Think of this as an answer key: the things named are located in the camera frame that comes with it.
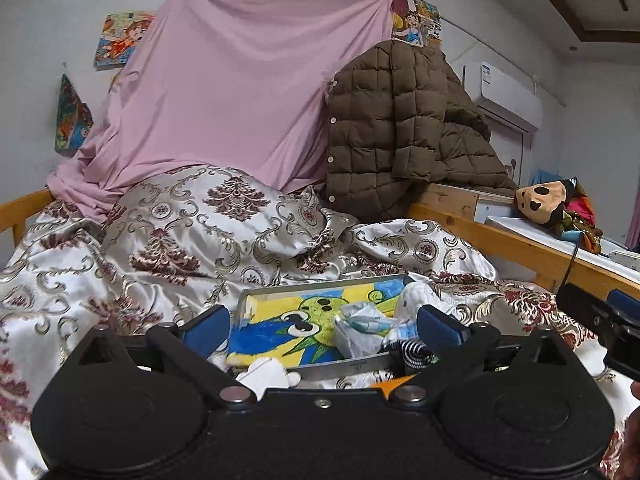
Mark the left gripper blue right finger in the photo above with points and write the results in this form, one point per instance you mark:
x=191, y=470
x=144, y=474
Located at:
x=440, y=332

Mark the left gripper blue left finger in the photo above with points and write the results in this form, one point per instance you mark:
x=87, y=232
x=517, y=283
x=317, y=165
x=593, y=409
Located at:
x=207, y=332

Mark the striped colourful sock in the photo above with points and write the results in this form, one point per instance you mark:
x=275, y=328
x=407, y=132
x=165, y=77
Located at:
x=412, y=298

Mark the white cloth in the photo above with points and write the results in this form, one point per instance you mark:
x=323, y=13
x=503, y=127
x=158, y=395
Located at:
x=267, y=373

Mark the orange trimmed cloth bib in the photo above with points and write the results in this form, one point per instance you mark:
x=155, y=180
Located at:
x=390, y=385

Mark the grey cloth pouch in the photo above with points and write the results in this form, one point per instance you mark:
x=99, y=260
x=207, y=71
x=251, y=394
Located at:
x=360, y=328

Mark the person's right hand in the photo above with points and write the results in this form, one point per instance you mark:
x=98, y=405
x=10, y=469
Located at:
x=630, y=454

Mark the black white striped sock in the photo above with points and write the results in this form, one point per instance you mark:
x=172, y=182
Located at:
x=409, y=356

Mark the green box with cartoon cloth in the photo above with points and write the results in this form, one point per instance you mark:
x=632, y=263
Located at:
x=296, y=326

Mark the floral satin pillow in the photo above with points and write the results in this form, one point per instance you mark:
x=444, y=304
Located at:
x=221, y=223

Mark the white shelf board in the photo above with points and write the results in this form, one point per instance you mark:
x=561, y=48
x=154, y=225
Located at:
x=506, y=217

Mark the mouse plush toy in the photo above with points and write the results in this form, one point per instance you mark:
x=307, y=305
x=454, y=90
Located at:
x=564, y=208

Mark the floral satin bedspread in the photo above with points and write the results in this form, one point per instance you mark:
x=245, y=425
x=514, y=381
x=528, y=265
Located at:
x=59, y=283

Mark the brown quilted puffer jacket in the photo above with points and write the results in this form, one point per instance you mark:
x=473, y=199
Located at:
x=397, y=119

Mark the white air conditioner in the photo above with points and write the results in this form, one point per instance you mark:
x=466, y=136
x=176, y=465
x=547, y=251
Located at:
x=502, y=98

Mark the colourful kite poster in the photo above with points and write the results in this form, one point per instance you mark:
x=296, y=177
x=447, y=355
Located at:
x=73, y=119

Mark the pink hanging sheet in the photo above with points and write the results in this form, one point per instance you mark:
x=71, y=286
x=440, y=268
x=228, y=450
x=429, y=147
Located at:
x=230, y=83

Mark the cartoon poster top right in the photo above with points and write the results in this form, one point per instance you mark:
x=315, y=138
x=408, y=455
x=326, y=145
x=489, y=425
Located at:
x=416, y=22

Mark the colourful cartoon poster left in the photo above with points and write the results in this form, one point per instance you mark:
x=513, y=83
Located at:
x=120, y=35

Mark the wooden bed frame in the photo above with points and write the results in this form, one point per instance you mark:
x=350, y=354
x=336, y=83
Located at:
x=550, y=265

